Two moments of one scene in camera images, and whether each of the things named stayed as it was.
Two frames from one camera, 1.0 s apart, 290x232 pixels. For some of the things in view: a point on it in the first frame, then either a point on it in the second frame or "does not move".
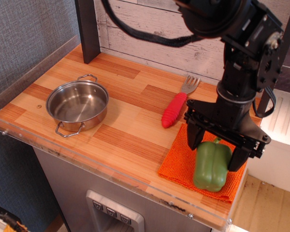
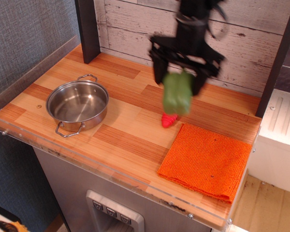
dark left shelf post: [90, 38] does not move
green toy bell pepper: [212, 163] → [177, 91]
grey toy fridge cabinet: [91, 202] does not move
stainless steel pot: [79, 104] does not move
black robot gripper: [227, 118] → [188, 49]
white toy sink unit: [279, 164] does not move
